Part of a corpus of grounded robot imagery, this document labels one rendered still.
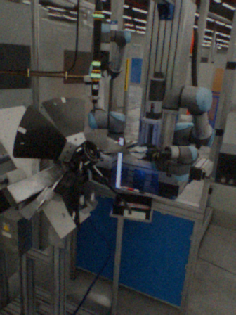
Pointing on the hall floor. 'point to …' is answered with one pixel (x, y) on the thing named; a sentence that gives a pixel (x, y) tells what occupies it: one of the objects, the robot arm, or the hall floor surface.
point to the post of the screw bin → (116, 265)
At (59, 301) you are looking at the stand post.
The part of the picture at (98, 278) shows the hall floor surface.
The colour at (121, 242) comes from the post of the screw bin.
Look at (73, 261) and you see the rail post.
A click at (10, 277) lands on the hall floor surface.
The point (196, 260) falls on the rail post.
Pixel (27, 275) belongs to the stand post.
